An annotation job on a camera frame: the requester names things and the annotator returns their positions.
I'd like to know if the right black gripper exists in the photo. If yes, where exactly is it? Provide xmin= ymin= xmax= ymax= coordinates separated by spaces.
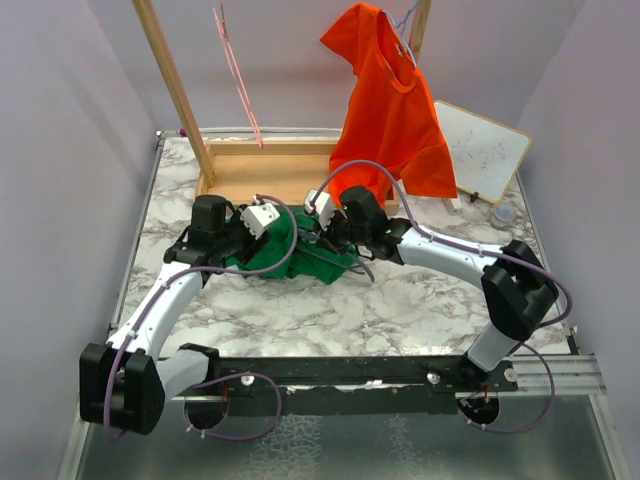
xmin=313 ymin=206 xmax=370 ymax=256

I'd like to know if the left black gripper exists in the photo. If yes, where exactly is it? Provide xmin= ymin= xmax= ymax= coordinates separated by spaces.
xmin=215 ymin=205 xmax=271 ymax=264

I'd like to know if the blue grey plastic hanger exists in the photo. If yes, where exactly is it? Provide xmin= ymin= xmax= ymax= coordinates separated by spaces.
xmin=287 ymin=216 xmax=375 ymax=285

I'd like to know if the green t shirt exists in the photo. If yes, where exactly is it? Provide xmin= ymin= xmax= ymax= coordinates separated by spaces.
xmin=227 ymin=207 xmax=361 ymax=285

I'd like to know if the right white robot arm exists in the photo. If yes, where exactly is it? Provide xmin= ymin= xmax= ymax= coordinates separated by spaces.
xmin=305 ymin=186 xmax=559 ymax=391

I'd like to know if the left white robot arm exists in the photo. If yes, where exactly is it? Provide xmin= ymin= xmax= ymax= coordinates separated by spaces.
xmin=79 ymin=195 xmax=279 ymax=435

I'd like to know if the orange t shirt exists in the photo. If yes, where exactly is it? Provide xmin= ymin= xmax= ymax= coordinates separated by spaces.
xmin=321 ymin=2 xmax=457 ymax=203

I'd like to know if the lilac hanger under orange shirt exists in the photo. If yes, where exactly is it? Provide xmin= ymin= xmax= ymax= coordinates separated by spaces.
xmin=385 ymin=0 xmax=420 ymax=66

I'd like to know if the wooden clothes rack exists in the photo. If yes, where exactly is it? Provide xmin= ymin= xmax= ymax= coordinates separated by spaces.
xmin=130 ymin=0 xmax=434 ymax=217

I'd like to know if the clear plastic cup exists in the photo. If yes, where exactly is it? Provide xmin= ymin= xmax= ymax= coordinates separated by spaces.
xmin=490 ymin=201 xmax=518 ymax=229

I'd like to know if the small whiteboard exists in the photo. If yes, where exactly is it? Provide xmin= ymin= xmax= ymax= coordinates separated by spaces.
xmin=434 ymin=101 xmax=532 ymax=204

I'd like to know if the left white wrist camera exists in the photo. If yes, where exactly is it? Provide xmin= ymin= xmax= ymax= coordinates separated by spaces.
xmin=240 ymin=203 xmax=280 ymax=239

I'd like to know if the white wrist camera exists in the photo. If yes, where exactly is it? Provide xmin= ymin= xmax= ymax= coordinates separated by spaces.
xmin=303 ymin=190 xmax=336 ymax=231
xmin=240 ymin=203 xmax=280 ymax=239

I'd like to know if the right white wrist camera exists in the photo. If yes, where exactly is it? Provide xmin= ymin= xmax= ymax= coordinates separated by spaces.
xmin=303 ymin=190 xmax=336 ymax=231

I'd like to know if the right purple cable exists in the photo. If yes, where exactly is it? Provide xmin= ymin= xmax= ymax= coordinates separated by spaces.
xmin=310 ymin=159 xmax=574 ymax=435

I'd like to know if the purple cable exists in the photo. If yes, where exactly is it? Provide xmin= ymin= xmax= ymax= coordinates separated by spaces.
xmin=102 ymin=194 xmax=300 ymax=442
xmin=310 ymin=159 xmax=574 ymax=435

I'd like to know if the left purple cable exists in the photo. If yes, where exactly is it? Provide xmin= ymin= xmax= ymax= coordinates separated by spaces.
xmin=102 ymin=194 xmax=300 ymax=442

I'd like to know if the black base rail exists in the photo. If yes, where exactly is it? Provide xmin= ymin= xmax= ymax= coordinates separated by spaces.
xmin=158 ymin=350 xmax=518 ymax=417

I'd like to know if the pink wire hanger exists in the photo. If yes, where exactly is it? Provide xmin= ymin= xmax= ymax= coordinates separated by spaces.
xmin=213 ymin=1 xmax=264 ymax=149

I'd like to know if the aluminium frame rail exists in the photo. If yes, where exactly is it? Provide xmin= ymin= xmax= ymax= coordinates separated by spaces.
xmin=510 ymin=355 xmax=606 ymax=396

